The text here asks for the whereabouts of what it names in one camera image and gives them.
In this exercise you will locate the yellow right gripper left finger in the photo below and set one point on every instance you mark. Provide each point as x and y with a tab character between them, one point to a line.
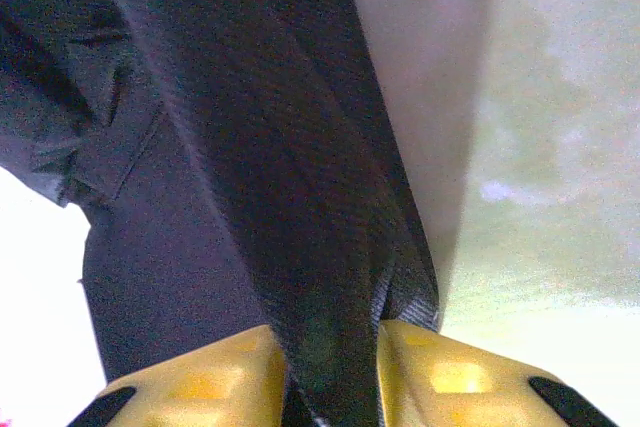
210	382

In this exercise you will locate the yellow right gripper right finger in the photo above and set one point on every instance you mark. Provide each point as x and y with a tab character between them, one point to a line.
450	377

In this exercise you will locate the black backpack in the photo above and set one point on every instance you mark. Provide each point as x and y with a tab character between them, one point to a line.
250	147

